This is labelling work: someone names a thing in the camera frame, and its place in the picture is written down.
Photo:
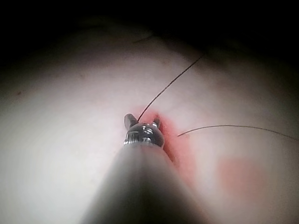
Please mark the right arm needle driver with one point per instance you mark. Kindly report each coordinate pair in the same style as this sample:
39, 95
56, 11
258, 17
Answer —
144, 134

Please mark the right arm needle driver jaw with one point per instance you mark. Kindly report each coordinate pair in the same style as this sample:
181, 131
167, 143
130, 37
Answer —
156, 122
129, 120

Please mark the dark right arm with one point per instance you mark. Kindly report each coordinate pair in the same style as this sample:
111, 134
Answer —
142, 186

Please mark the black thread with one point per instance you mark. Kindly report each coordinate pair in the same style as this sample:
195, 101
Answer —
174, 80

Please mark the tissue pad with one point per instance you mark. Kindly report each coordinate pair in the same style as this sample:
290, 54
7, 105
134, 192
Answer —
70, 112

